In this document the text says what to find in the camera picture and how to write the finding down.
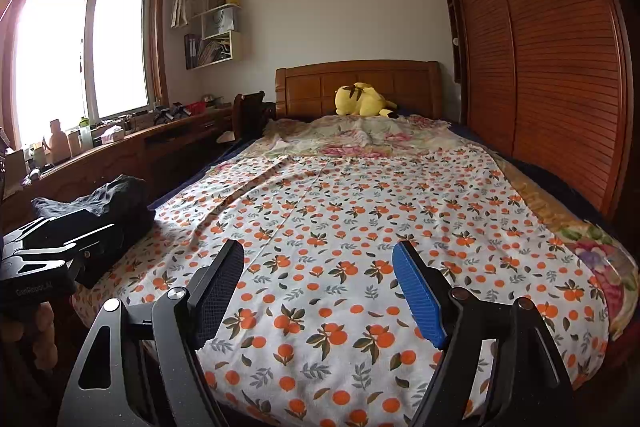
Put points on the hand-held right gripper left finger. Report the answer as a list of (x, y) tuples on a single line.
[(220, 292)]

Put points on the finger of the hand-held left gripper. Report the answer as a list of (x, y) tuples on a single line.
[(40, 263), (50, 232)]

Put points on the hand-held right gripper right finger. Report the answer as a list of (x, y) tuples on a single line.
[(417, 297)]

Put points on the black jacket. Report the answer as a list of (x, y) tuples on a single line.
[(100, 197)]

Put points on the person's left hand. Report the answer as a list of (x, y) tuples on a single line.
[(42, 329)]

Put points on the cardboard box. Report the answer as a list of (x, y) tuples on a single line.
[(15, 169)]

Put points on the dark folded clothing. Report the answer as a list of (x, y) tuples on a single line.
[(125, 247)]

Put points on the beige bottle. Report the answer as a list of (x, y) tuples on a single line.
[(57, 142)]

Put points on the white bottle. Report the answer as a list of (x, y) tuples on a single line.
[(74, 143)]

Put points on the long wooden desk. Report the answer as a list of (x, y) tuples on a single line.
[(120, 157)]

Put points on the orange floral bed sheet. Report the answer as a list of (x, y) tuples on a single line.
[(350, 217)]

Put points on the green capped bottle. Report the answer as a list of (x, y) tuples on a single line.
[(85, 133)]

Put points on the tissue pack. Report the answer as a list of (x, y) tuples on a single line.
[(112, 134)]

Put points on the black desk gadgets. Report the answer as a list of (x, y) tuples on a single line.
[(170, 113)]

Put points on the pink floral blanket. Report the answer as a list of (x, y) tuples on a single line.
[(350, 132)]

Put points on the wooden chair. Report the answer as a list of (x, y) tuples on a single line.
[(252, 114)]

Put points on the window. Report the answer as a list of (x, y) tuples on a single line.
[(75, 52)]

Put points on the yellow plush toy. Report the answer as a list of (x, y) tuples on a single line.
[(360, 101)]

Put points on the wooden bed headboard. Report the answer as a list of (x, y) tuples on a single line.
[(305, 89)]

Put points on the dark binders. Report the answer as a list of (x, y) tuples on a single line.
[(191, 52)]

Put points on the white paper bag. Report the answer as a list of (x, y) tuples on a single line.
[(217, 22)]

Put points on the wooden slatted wardrobe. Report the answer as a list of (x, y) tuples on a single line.
[(550, 47)]

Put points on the white wall shelf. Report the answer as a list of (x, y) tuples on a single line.
[(236, 49)]

